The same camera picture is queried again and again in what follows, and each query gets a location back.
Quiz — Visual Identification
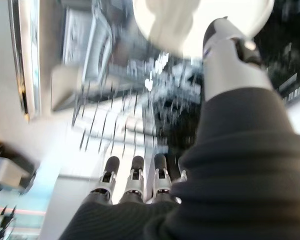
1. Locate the dishwasher lower wire basket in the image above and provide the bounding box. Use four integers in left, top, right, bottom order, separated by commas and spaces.
71, 49, 206, 156

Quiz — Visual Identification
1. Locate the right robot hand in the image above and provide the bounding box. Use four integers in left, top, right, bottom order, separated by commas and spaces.
58, 16, 300, 240

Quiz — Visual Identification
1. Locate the black built-in dishwasher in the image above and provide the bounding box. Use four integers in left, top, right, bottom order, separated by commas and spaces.
7, 0, 300, 161

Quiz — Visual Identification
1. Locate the beige round ceramic plate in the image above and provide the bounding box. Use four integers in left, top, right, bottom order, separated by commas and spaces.
132, 0, 276, 60

